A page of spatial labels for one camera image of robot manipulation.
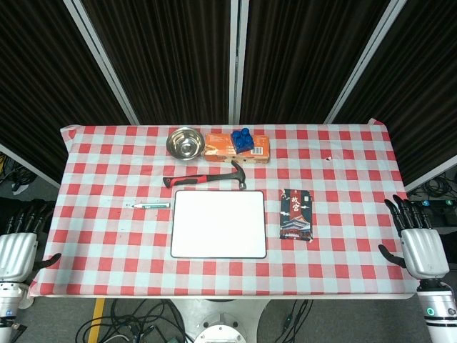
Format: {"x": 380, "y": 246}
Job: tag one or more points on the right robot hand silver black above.
{"x": 423, "y": 252}

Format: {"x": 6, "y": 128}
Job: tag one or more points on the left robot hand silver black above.
{"x": 16, "y": 253}

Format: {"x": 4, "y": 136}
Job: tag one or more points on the green whiteboard marker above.
{"x": 153, "y": 206}

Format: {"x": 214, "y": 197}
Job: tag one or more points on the right robot arm silver white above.
{"x": 441, "y": 311}

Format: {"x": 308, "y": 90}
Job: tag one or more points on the red white checkered tablecloth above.
{"x": 107, "y": 250}

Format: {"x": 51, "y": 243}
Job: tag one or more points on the white dry-erase board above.
{"x": 218, "y": 225}

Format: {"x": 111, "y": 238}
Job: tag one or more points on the black device box with buttons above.
{"x": 441, "y": 211}

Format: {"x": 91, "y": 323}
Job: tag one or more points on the dark blue printed packet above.
{"x": 296, "y": 216}

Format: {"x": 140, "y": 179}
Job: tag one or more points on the dark corrugated partition panel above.
{"x": 168, "y": 60}
{"x": 303, "y": 60}
{"x": 421, "y": 89}
{"x": 43, "y": 89}

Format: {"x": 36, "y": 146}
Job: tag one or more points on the red black claw hammer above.
{"x": 200, "y": 179}

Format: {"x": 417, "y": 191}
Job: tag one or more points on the stainless steel bowl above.
{"x": 185, "y": 143}

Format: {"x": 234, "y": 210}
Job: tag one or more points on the blue plastic building block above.
{"x": 242, "y": 140}

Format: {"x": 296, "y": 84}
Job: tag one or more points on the orange cardboard box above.
{"x": 218, "y": 146}

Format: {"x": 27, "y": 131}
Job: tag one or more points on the white partition frame post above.
{"x": 238, "y": 60}
{"x": 364, "y": 64}
{"x": 103, "y": 64}

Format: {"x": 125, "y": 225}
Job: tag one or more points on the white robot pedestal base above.
{"x": 221, "y": 321}

